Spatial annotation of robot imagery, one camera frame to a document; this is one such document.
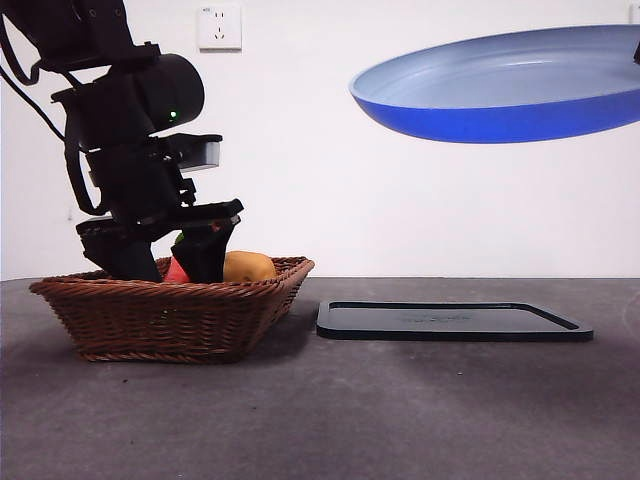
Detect blue round plate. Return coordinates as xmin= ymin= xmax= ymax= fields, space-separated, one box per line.
xmin=348 ymin=24 xmax=640 ymax=145

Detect orange toy carrot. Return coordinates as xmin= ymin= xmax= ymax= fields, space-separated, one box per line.
xmin=163 ymin=231 xmax=194 ymax=284

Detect yellow-brown potato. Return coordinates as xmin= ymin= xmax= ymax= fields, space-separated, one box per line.
xmin=222 ymin=250 xmax=277 ymax=282

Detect brown wicker basket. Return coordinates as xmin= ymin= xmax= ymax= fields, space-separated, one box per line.
xmin=28 ymin=256 xmax=316 ymax=365

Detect black rectangular tray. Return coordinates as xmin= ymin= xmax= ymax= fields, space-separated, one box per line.
xmin=315 ymin=300 xmax=595 ymax=343

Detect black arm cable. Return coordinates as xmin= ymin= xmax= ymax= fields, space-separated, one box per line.
xmin=62 ymin=132 xmax=104 ymax=215

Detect pale grey camera box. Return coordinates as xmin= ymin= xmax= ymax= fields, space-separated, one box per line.
xmin=167 ymin=133 xmax=224 ymax=174

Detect white wall socket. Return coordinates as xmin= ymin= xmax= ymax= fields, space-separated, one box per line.
xmin=198 ymin=3 xmax=243 ymax=53

